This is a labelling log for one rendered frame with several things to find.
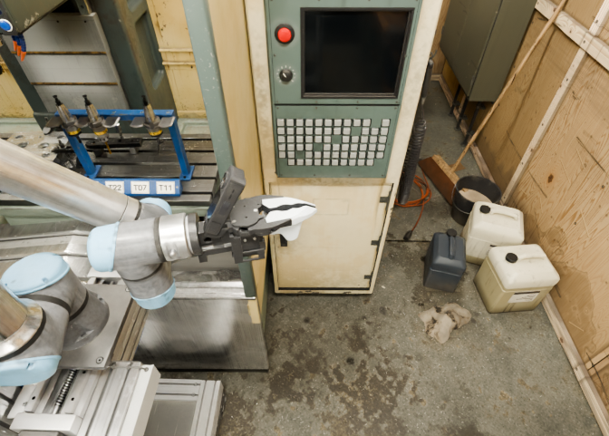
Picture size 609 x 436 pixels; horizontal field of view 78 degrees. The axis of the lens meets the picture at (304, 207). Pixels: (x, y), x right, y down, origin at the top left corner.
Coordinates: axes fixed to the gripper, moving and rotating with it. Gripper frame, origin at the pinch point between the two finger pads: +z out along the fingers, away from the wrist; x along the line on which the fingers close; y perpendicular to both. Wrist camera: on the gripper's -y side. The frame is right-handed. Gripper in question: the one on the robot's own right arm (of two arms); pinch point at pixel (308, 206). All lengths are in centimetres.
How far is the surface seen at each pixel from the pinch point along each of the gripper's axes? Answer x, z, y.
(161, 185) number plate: -95, -44, 51
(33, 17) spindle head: -103, -69, -15
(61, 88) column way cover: -172, -97, 31
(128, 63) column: -165, -58, 19
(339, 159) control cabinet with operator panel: -71, 28, 36
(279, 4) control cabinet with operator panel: -68, 8, -20
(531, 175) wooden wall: -119, 174, 98
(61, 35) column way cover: -164, -84, 4
